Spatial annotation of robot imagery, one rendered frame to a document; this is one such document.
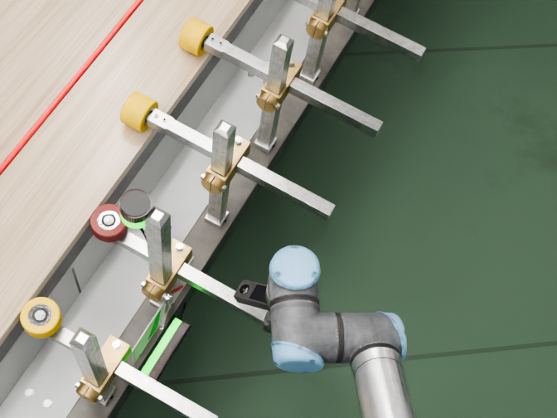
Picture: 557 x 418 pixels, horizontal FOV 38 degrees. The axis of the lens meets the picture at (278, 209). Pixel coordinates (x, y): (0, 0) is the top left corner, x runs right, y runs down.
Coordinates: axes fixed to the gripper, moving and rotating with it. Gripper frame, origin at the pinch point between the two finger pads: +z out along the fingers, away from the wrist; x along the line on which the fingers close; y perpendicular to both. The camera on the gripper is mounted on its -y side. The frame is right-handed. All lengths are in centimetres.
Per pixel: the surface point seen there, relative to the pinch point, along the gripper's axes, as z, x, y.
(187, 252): -5.5, 3.2, -23.7
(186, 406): -2.3, -25.3, -6.6
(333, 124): 82, 105, -27
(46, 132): -10, 11, -66
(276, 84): -19, 44, -25
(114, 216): -9.5, 0.9, -40.7
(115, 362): -4.0, -24.9, -23.9
